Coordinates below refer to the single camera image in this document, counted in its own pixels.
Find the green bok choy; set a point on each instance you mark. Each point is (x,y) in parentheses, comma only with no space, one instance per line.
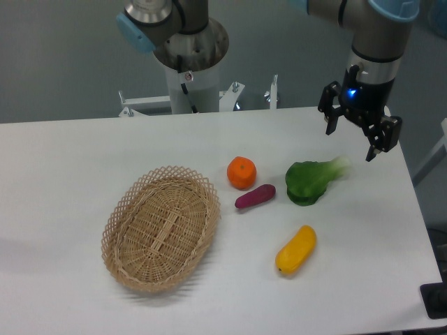
(307,181)

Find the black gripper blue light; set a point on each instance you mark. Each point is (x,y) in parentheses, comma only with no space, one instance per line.
(363,104)

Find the orange tangerine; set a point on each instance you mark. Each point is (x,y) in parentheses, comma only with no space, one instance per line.
(241,173)

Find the yellow mango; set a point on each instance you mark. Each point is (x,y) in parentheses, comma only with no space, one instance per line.
(296,252)

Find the woven wicker basket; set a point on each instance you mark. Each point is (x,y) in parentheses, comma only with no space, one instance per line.
(161,229)

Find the black device at table edge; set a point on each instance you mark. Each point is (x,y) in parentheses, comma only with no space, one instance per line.
(434,299)

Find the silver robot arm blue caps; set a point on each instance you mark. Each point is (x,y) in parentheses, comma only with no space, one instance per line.
(380,29)

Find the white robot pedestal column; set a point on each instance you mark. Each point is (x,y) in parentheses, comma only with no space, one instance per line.
(194,59)

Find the purple sweet potato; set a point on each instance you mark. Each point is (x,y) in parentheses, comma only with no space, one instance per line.
(255,197)

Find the white metal mounting frame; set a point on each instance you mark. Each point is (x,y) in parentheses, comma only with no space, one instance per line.
(191,102)

